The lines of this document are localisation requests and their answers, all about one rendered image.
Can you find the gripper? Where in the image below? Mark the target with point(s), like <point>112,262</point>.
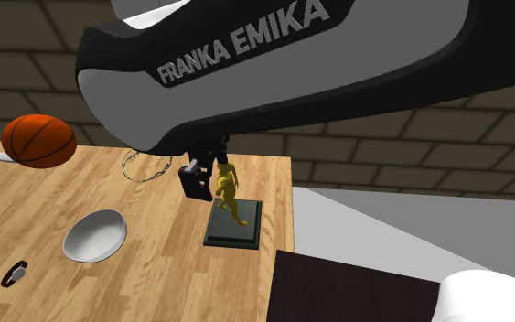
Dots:
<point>208,149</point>

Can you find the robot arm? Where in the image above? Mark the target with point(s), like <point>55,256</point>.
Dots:
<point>284,89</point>

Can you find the yellow figure on dark base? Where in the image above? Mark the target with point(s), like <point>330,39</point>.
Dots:
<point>234,227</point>

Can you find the white bowl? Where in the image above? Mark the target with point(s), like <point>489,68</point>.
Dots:
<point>94,243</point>

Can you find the orange basketball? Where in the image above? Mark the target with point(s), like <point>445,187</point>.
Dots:
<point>39,141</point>

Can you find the dark robot stand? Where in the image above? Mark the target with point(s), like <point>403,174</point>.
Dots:
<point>337,294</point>

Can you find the white flat card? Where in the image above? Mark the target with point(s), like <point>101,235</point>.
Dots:
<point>0,157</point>

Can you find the dark red wristwatch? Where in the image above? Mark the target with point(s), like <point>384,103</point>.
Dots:
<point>15,274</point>

